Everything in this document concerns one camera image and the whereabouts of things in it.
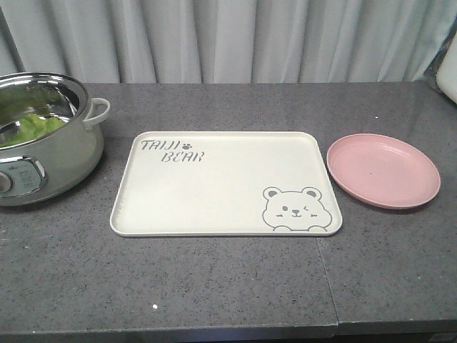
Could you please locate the cream bear print tray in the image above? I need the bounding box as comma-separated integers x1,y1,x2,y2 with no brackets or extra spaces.
110,131,343,237

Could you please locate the pale green electric cooking pot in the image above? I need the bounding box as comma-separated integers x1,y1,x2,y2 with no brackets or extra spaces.
1,72,110,207

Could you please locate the grey white curtain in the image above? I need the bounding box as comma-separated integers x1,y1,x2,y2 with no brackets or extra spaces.
1,1,456,84

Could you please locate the white rice cooker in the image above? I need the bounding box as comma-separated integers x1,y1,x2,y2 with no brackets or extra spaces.
436,36,457,103

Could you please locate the green lettuce leaf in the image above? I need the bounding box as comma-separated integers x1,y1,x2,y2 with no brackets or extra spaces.
1,114,66,147

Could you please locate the pink round plate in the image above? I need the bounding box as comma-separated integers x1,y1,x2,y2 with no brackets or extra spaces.
326,134,441,209

